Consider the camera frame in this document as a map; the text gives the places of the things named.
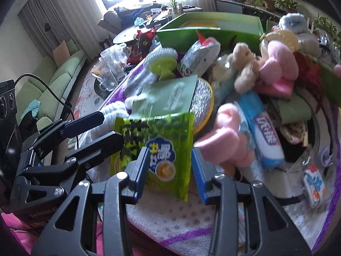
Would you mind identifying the white fluffy knitted item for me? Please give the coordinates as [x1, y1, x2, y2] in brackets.
[101, 97, 134, 140]

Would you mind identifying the green sofa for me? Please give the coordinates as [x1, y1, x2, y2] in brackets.
[15, 40, 87, 129]

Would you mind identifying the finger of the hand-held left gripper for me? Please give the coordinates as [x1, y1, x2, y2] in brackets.
[24, 131, 124, 204]
[23, 112, 105, 154]

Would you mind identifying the glass mug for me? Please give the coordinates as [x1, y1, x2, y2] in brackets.
[91, 58, 118, 92]

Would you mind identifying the grey and white snack bag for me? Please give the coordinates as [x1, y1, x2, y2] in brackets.
[177, 30, 221, 77]

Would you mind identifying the blue and white tissue pack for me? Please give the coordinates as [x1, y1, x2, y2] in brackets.
[237, 91, 286, 169]

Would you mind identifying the steel scrubber with green handle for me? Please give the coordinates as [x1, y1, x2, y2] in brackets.
[143, 47, 179, 82]

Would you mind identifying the teal cloth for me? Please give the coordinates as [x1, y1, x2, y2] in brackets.
[25, 99, 41, 118]

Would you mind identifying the crinkled clear plastic bag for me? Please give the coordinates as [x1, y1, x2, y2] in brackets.
[316, 29, 341, 65]

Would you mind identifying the pink plush with blue dress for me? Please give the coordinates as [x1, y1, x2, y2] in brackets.
[194, 103, 254, 174]

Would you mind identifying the pink plush toy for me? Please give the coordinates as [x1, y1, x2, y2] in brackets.
[259, 39, 299, 97]

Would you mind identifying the black cable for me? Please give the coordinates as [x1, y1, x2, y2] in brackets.
[14, 73, 79, 150]

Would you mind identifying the cream dumpling mold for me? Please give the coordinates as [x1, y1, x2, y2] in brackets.
[262, 29, 299, 53]

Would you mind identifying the large green cardboard box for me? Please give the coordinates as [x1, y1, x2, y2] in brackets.
[156, 12, 264, 53]

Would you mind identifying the dark oval coffee table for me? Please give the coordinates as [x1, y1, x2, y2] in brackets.
[113, 23, 161, 45]

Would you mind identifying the green box lid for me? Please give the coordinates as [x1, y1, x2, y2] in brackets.
[316, 63, 341, 105]

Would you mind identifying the small white orange packet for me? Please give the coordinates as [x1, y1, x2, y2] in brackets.
[303, 163, 327, 209]

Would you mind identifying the potted spider plant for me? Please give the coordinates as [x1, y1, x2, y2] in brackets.
[165, 0, 185, 20]

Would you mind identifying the dark green paper packet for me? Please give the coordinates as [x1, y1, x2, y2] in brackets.
[131, 74, 199, 119]

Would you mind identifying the beige curtain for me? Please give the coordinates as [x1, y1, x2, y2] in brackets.
[18, 0, 110, 62]

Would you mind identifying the grey sofa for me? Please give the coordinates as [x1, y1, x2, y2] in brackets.
[98, 3, 203, 36]

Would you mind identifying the white and blue plush duck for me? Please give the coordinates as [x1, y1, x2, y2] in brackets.
[278, 13, 323, 57]

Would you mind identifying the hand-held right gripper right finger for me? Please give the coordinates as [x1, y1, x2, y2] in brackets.
[191, 148, 312, 256]

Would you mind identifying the beige teddy bear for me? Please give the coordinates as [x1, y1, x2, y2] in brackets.
[226, 42, 265, 93]

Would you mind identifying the grey television cabinet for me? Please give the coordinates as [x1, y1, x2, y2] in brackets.
[217, 0, 283, 20]

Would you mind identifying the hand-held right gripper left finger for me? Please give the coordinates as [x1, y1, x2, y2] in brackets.
[30, 147, 151, 256]

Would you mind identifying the red fabric bag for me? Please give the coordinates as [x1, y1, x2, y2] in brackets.
[127, 28, 157, 65]

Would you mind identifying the green snack packet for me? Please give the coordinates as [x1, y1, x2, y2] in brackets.
[110, 112, 196, 202]

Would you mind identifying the olive green cloth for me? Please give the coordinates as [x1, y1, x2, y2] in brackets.
[276, 95, 313, 124]

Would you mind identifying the person's pink clothing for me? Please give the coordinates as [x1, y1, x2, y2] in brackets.
[0, 210, 107, 256]

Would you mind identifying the silver and yellow scouring pad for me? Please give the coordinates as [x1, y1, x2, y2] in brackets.
[190, 78, 215, 134]

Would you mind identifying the black floor lamp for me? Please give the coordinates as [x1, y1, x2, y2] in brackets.
[43, 22, 61, 49]

